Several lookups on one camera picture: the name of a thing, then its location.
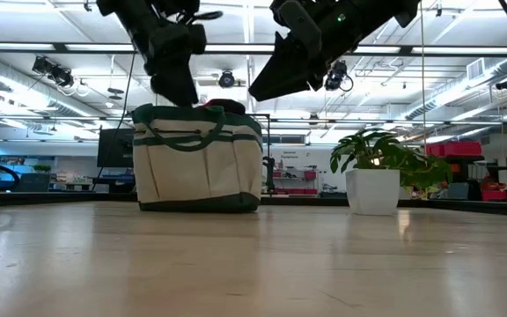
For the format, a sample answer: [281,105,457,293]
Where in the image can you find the black round ceiling camera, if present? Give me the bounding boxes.
[217,70,236,89]

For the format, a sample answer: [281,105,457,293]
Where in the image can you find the small rack with red bins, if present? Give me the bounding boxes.
[273,169,319,195]

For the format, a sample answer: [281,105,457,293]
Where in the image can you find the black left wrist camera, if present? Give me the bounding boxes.
[186,23,208,57]

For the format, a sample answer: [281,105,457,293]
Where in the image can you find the black ceiling device with cable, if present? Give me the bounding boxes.
[323,60,354,92]

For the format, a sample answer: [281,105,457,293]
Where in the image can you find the white square plant pot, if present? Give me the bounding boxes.
[345,168,407,217]

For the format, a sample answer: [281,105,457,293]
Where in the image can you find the single red bin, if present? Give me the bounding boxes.
[480,182,507,203]

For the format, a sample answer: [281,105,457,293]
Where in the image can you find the black ceiling camera cluster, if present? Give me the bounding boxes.
[32,55,75,88]

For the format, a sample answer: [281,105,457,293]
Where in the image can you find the black aluminium table frame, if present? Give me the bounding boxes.
[0,189,507,218]

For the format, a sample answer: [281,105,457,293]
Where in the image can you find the red storage bins row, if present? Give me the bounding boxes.
[424,140,483,158]

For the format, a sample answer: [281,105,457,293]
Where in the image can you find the black monitor screen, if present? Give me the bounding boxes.
[97,128,136,168]

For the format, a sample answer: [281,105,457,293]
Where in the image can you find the beige gardening bag green trim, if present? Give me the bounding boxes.
[130,103,264,215]

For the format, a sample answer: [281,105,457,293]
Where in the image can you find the red cloth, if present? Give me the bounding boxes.
[195,98,248,116]

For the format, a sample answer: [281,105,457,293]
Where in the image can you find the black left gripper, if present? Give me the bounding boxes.
[144,24,200,108]

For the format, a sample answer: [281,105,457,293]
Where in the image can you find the green leafy plant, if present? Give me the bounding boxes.
[330,127,453,200]

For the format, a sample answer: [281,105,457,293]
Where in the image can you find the thin black hanging cable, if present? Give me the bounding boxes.
[91,50,137,191]

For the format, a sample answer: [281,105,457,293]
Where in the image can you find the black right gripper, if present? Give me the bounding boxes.
[248,0,371,103]

